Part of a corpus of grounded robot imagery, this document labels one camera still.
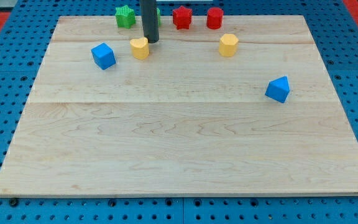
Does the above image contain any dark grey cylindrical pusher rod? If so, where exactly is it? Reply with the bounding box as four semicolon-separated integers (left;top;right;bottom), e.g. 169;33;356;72
139;0;159;44

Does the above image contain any yellow heart block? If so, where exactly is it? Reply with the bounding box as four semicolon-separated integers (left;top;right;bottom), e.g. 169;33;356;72
130;37;149;60

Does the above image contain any blue cube block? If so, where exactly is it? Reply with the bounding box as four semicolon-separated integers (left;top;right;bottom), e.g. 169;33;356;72
91;43;116;70

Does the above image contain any green block behind rod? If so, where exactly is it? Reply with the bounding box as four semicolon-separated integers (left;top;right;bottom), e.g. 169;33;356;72
157;7;161;27

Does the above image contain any green star block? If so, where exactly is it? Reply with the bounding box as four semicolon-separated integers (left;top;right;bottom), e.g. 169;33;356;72
115;5;135;29

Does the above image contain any red star block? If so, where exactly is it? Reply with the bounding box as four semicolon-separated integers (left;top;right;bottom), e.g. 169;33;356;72
172;6;193;30

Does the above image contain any red cylinder block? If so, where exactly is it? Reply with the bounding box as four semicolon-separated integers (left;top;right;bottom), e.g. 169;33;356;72
206;7;224;29

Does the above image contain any yellow hexagon block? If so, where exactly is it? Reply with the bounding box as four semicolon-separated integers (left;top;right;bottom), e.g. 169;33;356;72
218;34;239;57

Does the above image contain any light wooden board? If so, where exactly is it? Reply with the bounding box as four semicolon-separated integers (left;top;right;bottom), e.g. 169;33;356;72
0;16;358;198

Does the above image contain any blue pentagon block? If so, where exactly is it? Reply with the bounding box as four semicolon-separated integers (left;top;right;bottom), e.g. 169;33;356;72
265;76;290;103

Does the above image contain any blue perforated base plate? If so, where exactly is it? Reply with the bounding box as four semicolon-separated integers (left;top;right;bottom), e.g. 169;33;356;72
0;1;358;223

